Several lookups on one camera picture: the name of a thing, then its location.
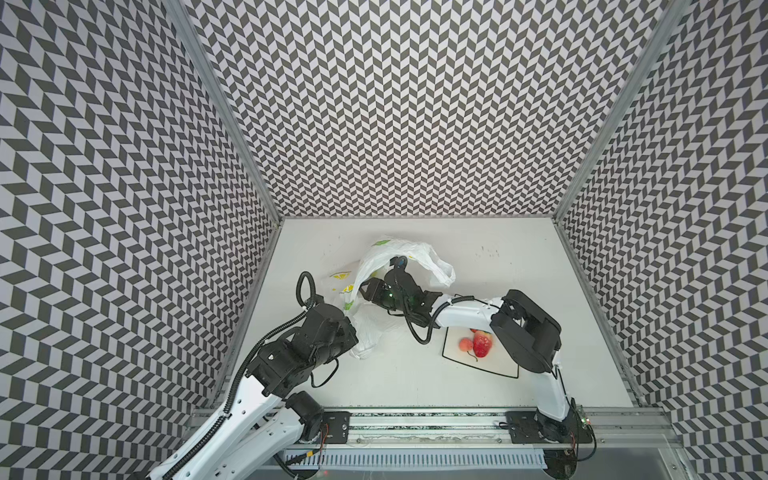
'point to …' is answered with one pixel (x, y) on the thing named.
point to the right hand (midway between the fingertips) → (361, 296)
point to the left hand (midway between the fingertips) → (357, 332)
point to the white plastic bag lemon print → (374, 326)
